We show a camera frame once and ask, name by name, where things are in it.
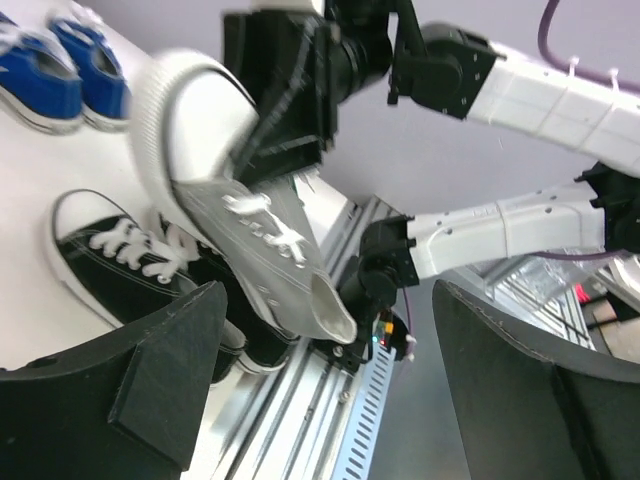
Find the black sneaker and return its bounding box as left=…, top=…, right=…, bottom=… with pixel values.
left=150, top=211, right=299, bottom=375
left=45, top=189, right=197, bottom=328

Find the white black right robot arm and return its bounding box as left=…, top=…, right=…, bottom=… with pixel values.
left=224, top=1, right=639, bottom=285

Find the grey sneaker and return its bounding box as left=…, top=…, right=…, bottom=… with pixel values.
left=129, top=49, right=357, bottom=344

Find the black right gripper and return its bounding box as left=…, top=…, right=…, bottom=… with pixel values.
left=223, top=10, right=337, bottom=183

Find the right black sneaker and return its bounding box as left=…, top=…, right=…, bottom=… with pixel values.
left=150, top=211, right=299, bottom=375

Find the blue sneaker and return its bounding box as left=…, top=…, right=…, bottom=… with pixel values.
left=47, top=6, right=130, bottom=132
left=1, top=15, right=83, bottom=135

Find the right blue sneaker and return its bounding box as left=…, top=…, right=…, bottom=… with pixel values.
left=47, top=6, right=130, bottom=132

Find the left black sneaker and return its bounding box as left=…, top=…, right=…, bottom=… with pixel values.
left=45, top=189, right=197, bottom=328

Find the left blue sneaker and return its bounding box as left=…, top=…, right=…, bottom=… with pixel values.
left=1, top=15, right=83, bottom=135

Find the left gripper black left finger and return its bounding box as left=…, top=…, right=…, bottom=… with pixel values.
left=1, top=283, right=227, bottom=479

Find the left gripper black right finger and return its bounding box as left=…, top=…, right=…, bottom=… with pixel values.
left=432, top=280, right=639, bottom=479

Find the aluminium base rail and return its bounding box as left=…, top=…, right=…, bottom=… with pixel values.
left=189, top=194, right=601, bottom=480

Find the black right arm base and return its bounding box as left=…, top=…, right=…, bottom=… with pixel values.
left=330, top=309, right=417, bottom=373

